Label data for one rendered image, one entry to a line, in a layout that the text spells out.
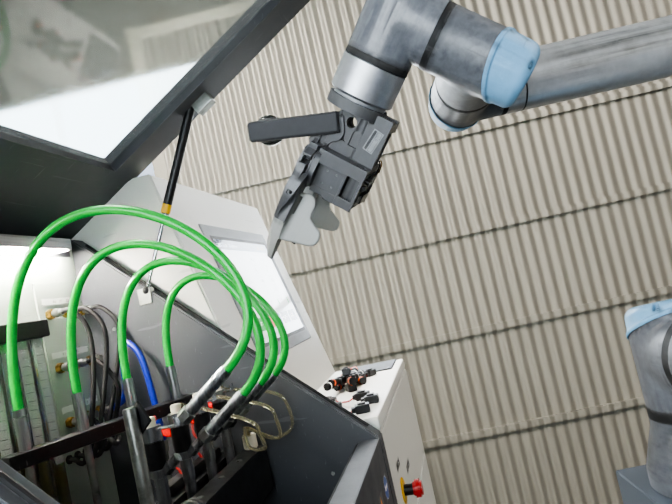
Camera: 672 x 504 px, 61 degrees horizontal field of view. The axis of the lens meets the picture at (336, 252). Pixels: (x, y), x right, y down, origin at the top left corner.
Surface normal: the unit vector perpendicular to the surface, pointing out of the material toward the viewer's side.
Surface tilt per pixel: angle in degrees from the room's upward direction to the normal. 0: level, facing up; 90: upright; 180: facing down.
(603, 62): 110
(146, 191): 90
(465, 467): 90
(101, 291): 90
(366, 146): 104
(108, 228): 90
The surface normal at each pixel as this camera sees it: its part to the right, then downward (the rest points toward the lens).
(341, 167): -0.30, 0.25
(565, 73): 0.03, 0.32
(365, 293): -0.07, -0.05
